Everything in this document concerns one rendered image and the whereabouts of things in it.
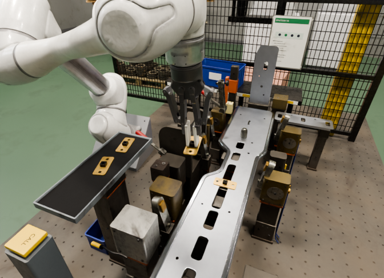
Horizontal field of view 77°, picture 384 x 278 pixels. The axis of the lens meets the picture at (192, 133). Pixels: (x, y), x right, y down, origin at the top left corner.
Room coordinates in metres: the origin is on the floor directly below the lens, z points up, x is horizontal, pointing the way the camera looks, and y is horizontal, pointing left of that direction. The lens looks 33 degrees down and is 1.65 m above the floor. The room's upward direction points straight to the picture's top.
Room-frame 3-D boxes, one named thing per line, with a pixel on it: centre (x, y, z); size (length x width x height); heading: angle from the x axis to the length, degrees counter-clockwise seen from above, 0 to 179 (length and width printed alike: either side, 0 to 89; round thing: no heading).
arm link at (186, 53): (0.56, 0.02, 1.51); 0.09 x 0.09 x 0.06
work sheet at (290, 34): (1.57, -0.59, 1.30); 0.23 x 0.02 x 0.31; 68
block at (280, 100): (1.30, -0.52, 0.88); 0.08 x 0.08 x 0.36; 68
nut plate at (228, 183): (0.66, -0.12, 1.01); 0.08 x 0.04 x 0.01; 69
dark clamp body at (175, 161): (0.71, 0.09, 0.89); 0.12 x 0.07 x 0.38; 68
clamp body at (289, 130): (0.96, -0.48, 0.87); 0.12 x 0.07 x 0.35; 68
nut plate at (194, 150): (0.57, 0.00, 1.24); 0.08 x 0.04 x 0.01; 166
